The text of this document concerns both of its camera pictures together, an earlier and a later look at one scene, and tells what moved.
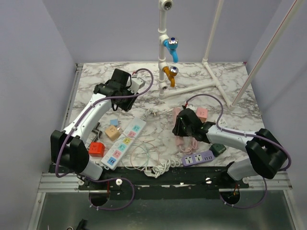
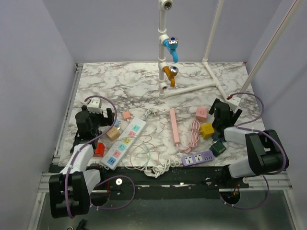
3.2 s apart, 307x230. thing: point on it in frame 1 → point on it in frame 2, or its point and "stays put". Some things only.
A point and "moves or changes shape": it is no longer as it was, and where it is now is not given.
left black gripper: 126,107 → 106,120
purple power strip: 198,158 stays put
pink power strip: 179,140 moves or changes shape
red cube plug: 96,149 stays put
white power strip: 123,143 stays put
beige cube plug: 112,132 stays put
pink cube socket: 202,113 stays put
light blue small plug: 114,122 stays put
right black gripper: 178,130 → 234,116
